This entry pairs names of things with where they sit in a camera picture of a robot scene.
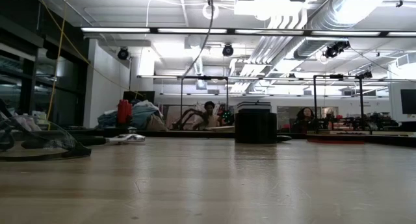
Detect white cord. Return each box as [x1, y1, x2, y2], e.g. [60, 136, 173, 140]
[181, 0, 215, 79]

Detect person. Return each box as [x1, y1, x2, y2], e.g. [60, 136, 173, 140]
[194, 100, 226, 131]
[293, 106, 317, 134]

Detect black metal gantry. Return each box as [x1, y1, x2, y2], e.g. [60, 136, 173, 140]
[313, 73, 365, 131]
[180, 75, 229, 127]

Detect white and black stacked bins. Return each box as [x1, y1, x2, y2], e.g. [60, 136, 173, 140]
[236, 100, 272, 114]

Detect black monitor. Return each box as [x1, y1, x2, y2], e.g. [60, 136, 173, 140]
[122, 90, 156, 103]

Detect pile of cloths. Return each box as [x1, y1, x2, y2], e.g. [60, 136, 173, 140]
[97, 99, 169, 132]

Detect red bottle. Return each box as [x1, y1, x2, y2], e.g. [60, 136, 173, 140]
[116, 99, 134, 129]

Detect red and black square tray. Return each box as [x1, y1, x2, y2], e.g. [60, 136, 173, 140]
[306, 134, 366, 145]

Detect silver pliers with black handles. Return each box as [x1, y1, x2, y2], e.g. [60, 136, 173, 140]
[21, 133, 146, 150]

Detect white coiled cable ring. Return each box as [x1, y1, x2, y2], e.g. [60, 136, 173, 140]
[201, 3, 220, 20]

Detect silver ventilation duct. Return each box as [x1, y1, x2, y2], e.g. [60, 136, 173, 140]
[266, 0, 374, 69]

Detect yellow cable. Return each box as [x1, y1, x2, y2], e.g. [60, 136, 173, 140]
[34, 0, 146, 123]

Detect black wall screen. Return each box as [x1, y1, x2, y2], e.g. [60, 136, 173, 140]
[399, 88, 416, 116]

